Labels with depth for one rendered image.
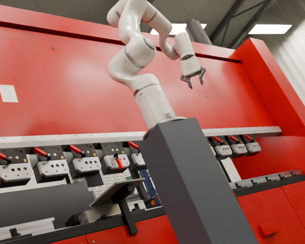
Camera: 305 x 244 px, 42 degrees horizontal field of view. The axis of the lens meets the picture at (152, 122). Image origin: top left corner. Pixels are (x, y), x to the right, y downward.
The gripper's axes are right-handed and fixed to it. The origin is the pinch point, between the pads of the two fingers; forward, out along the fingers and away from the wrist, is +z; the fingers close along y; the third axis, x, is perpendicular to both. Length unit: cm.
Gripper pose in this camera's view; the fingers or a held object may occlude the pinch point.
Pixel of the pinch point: (195, 83)
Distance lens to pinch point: 217.3
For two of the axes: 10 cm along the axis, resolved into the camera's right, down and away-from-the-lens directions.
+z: 2.3, 9.0, -3.7
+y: 9.1, -3.3, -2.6
